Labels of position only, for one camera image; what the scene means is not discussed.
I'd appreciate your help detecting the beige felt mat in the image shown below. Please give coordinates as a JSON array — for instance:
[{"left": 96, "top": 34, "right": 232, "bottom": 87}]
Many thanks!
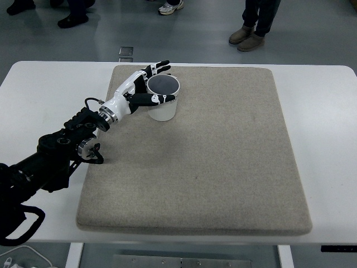
[{"left": 76, "top": 66, "right": 312, "bottom": 236}]

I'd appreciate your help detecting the white table leg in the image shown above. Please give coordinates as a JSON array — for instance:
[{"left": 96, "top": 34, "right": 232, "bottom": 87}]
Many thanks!
[
  {"left": 277, "top": 245, "right": 295, "bottom": 268},
  {"left": 65, "top": 242, "right": 84, "bottom": 268}
]

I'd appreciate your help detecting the white cable on floor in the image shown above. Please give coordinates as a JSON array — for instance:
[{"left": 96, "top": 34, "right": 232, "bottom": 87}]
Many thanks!
[{"left": 0, "top": 245, "right": 54, "bottom": 268}]

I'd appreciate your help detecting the metal floor outlet plate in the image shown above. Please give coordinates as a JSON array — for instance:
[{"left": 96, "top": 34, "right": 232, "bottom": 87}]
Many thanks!
[{"left": 118, "top": 46, "right": 133, "bottom": 63}]

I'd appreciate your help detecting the person in white sneakers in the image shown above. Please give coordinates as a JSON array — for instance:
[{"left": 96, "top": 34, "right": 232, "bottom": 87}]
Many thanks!
[{"left": 158, "top": 0, "right": 184, "bottom": 16}]

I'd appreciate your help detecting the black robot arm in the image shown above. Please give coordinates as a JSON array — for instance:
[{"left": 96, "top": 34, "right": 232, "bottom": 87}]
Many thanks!
[{"left": 1, "top": 107, "right": 110, "bottom": 246}]

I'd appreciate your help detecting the person in black shoes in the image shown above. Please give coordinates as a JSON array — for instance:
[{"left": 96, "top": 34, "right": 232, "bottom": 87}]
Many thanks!
[{"left": 6, "top": 0, "right": 98, "bottom": 29}]

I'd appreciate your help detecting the person in tan boots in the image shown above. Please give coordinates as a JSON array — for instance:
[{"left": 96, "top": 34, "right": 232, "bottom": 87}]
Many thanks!
[{"left": 228, "top": 0, "right": 281, "bottom": 52}]

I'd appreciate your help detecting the black sleeved cable loop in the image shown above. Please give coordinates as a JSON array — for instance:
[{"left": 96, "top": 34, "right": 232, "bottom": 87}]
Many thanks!
[{"left": 0, "top": 203, "right": 46, "bottom": 247}]

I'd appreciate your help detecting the black table control panel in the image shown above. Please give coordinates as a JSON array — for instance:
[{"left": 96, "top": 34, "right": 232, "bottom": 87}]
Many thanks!
[{"left": 321, "top": 245, "right": 357, "bottom": 253}]

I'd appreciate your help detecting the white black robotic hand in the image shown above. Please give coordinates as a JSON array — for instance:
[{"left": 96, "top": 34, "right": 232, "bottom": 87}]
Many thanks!
[{"left": 99, "top": 60, "right": 171, "bottom": 124}]

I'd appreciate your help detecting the white table leg left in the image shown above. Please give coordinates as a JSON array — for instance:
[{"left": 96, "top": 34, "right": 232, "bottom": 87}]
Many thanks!
[{"left": 65, "top": 242, "right": 84, "bottom": 268}]

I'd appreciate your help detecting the white table leg right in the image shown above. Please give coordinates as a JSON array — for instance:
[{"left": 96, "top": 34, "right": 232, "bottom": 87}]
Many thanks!
[{"left": 277, "top": 245, "right": 295, "bottom": 268}]

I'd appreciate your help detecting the white plastic cup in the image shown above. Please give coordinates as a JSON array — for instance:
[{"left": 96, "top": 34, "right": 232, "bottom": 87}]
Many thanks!
[{"left": 147, "top": 74, "right": 180, "bottom": 122}]

